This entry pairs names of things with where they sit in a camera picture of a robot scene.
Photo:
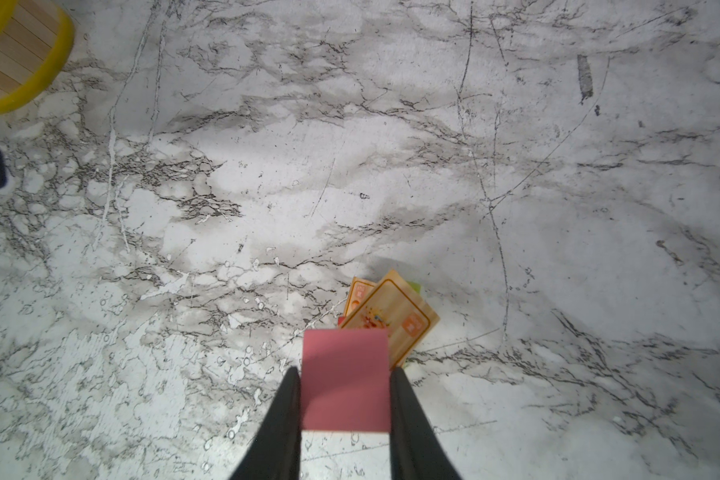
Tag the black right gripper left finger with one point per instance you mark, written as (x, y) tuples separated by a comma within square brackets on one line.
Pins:
[(276, 449)]

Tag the lime green rectangular block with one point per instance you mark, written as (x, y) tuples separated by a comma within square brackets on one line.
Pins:
[(416, 287)]

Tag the printed wood block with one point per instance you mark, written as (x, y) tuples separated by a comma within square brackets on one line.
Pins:
[(393, 306), (359, 289)]

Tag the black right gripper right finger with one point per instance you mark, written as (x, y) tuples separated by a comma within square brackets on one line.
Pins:
[(415, 452)]

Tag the yellow rimmed bamboo steamer basket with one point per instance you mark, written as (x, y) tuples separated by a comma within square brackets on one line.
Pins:
[(36, 38)]

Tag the pink cube block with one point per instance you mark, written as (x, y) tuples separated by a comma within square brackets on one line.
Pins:
[(345, 384)]

